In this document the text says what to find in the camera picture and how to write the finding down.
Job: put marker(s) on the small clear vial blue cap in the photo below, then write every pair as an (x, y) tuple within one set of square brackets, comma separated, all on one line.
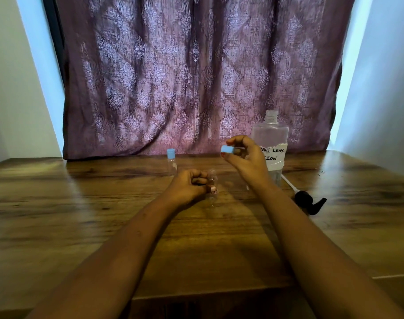
[(171, 161)]

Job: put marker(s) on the purple patterned curtain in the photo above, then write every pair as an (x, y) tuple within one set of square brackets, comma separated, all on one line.
[(202, 73)]

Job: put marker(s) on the person's right thumb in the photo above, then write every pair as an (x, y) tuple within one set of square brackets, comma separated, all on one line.
[(232, 160)]

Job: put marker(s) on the large clear labelled bottle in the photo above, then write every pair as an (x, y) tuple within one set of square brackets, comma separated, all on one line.
[(272, 142)]

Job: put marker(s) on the person's left hand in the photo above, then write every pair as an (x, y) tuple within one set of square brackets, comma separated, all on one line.
[(185, 187)]

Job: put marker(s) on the dark window frame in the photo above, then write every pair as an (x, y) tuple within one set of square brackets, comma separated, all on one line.
[(54, 33)]

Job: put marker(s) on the person's right hand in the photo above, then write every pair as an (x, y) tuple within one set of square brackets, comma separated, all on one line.
[(252, 164)]

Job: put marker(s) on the black pump dispenser head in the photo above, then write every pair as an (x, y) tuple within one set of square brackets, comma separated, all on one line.
[(309, 200)]

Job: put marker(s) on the person's left fingers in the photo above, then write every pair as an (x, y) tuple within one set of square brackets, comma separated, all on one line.
[(199, 180)]

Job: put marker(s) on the person's left forearm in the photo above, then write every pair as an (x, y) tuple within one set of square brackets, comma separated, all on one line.
[(112, 262)]

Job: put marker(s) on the person's right forearm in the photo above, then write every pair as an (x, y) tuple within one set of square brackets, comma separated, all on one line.
[(325, 259)]

